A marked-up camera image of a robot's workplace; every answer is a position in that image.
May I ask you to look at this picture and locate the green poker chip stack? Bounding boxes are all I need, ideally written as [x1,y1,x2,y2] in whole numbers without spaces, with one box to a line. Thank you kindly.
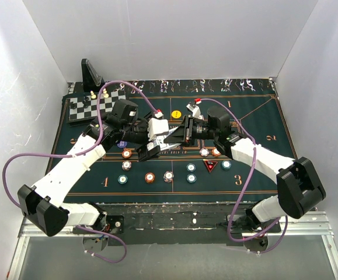
[186,173,197,184]

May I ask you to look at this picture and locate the orange poker chip stack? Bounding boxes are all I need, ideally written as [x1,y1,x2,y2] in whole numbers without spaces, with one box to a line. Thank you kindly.
[145,172,155,184]

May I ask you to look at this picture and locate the red triangular dealer button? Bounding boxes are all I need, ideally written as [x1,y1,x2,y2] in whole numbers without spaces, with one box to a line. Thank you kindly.
[203,159,218,173]

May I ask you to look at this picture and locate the green chips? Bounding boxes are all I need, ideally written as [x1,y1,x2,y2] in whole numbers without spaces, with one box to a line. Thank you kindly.
[117,174,128,184]
[221,160,232,170]

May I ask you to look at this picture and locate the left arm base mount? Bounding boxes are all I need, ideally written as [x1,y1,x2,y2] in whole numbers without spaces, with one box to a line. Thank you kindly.
[73,212,127,258]

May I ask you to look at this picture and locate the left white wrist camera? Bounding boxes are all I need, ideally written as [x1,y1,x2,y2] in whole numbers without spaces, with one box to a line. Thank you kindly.
[148,118,169,141]

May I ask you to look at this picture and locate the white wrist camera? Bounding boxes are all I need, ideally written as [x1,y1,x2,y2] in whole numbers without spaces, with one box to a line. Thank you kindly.
[148,118,169,141]
[186,101,201,118]

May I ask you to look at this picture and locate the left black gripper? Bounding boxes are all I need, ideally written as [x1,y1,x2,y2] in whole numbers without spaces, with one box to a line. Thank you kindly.
[121,113,161,160]

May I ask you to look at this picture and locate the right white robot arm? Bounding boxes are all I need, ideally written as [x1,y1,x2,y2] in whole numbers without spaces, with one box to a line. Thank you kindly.
[164,106,326,232]

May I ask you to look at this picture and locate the green poker table mat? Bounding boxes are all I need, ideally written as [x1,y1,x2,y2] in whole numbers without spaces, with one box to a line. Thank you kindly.
[65,78,297,204]

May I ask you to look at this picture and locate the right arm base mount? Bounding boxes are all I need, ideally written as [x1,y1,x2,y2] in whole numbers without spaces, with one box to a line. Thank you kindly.
[219,208,280,244]

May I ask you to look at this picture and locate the small chess board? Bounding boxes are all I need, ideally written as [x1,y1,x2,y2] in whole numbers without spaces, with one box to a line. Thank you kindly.
[68,90,126,124]

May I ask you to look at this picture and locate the blue playing card box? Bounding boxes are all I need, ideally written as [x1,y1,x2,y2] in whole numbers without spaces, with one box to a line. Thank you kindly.
[147,132,180,151]

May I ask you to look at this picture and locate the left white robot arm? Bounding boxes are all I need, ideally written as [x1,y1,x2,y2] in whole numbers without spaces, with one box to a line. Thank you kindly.
[18,99,163,237]

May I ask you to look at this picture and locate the black triangular stand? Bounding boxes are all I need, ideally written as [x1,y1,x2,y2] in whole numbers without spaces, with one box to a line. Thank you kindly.
[81,58,105,92]

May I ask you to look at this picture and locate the blue small blind button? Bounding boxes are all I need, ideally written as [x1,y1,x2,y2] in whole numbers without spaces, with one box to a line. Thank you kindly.
[117,141,128,149]

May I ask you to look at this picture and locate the yellow big blind button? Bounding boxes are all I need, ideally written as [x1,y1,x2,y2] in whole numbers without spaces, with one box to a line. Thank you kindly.
[171,110,182,120]

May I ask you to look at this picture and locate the aluminium rail frame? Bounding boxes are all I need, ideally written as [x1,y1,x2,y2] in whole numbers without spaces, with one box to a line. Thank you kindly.
[6,212,338,279]

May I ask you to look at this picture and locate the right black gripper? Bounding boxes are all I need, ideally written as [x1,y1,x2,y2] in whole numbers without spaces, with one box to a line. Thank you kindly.
[163,115,218,147]

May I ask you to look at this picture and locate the orange chips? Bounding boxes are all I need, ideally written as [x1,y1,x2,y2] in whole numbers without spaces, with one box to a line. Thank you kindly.
[212,148,221,157]
[121,149,132,159]

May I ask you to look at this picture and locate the cream chess pawn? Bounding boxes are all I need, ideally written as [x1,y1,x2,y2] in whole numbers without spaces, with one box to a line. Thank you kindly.
[90,90,97,99]
[103,89,109,99]

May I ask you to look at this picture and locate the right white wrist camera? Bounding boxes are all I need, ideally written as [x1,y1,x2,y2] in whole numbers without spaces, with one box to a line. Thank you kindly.
[186,101,201,118]

